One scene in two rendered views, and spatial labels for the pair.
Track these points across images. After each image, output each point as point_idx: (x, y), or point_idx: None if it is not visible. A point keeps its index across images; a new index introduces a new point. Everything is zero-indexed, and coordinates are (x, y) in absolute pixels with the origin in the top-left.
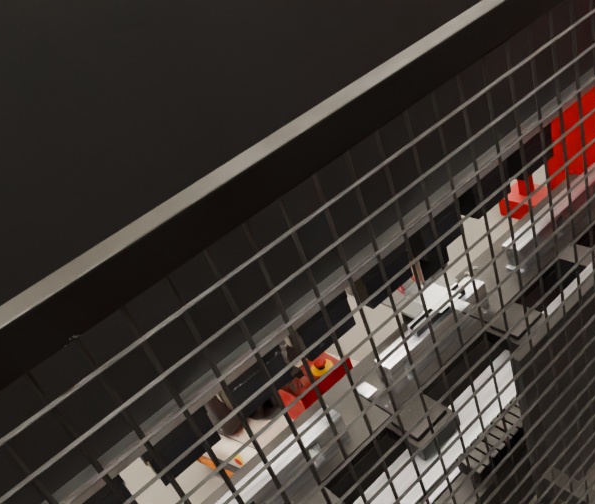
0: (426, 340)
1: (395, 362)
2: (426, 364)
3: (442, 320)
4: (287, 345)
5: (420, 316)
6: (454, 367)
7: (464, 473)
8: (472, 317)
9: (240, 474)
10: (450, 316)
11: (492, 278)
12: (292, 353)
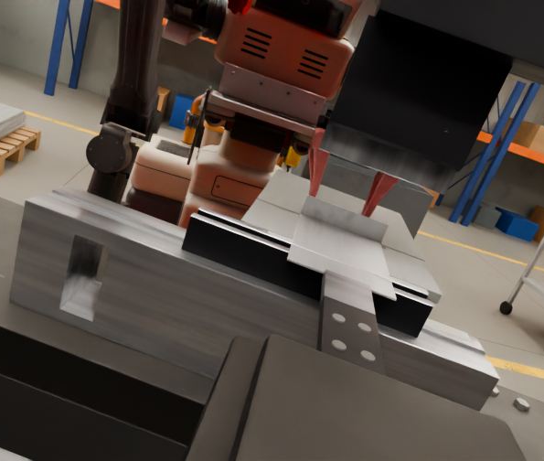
0: (185, 275)
1: (58, 209)
2: (137, 339)
3: (277, 293)
4: (110, 129)
5: (249, 227)
6: (183, 442)
7: None
8: (318, 329)
9: None
10: (308, 316)
11: (536, 452)
12: (103, 148)
